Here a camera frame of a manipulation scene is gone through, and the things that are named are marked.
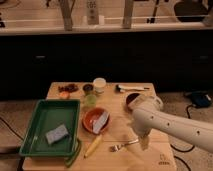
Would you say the small dark cup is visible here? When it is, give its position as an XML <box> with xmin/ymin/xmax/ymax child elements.
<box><xmin>83</xmin><ymin>84</ymin><xmax>94</xmax><ymax>95</ymax></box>

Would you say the green chili pepper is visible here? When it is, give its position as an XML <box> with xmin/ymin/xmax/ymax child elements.
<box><xmin>65</xmin><ymin>139</ymin><xmax>82</xmax><ymax>168</ymax></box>

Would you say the orange clay bowl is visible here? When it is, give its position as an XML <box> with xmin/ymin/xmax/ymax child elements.
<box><xmin>82</xmin><ymin>107</ymin><xmax>110</xmax><ymax>135</ymax></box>

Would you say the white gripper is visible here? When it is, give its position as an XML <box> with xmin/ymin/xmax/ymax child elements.
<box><xmin>131</xmin><ymin>119</ymin><xmax>152</xmax><ymax>150</ymax></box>

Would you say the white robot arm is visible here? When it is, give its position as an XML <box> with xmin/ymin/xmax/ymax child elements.
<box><xmin>128</xmin><ymin>95</ymin><xmax>213</xmax><ymax>153</ymax></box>

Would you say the dark blue floor device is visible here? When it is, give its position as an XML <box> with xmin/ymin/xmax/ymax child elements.
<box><xmin>189</xmin><ymin>92</ymin><xmax>212</xmax><ymax>108</ymax></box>

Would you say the grey blue sponge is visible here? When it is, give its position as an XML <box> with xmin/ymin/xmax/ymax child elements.
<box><xmin>45</xmin><ymin>124</ymin><xmax>68</xmax><ymax>145</ymax></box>

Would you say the beige wooden block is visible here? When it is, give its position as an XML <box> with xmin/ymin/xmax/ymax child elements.
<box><xmin>128</xmin><ymin>99</ymin><xmax>140</xmax><ymax>111</ymax></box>

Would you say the grey white cloth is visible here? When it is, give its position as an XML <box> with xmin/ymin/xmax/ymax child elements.
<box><xmin>92</xmin><ymin>111</ymin><xmax>109</xmax><ymax>134</ymax></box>

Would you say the white remote control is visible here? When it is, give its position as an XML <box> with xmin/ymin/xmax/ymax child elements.
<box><xmin>86</xmin><ymin>0</ymin><xmax>99</xmax><ymax>25</ymax></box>

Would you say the small orange lid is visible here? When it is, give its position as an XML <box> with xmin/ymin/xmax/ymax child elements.
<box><xmin>59</xmin><ymin>91</ymin><xmax>70</xmax><ymax>99</ymax></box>

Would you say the silver metal fork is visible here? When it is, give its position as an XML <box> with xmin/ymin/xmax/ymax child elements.
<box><xmin>109</xmin><ymin>139</ymin><xmax>139</xmax><ymax>152</ymax></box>

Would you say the green plastic tray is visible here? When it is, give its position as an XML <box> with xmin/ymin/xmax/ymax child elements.
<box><xmin>19</xmin><ymin>99</ymin><xmax>80</xmax><ymax>157</ymax></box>

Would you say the black cable left floor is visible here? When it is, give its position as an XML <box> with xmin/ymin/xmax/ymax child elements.
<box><xmin>0</xmin><ymin>116</ymin><xmax>25</xmax><ymax>143</ymax></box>

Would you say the dark brown bowl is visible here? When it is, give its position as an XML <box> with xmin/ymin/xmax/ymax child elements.
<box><xmin>126</xmin><ymin>93</ymin><xmax>141</xmax><ymax>111</ymax></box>

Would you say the green translucent cup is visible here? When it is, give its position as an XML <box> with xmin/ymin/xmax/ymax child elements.
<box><xmin>84</xmin><ymin>94</ymin><xmax>97</xmax><ymax>107</ymax></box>

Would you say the black power cable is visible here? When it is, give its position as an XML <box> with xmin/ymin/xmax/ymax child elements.
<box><xmin>170</xmin><ymin>103</ymin><xmax>200</xmax><ymax>171</ymax></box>

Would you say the black handled brush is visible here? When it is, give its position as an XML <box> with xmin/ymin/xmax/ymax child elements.
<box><xmin>116</xmin><ymin>84</ymin><xmax>150</xmax><ymax>92</ymax></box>

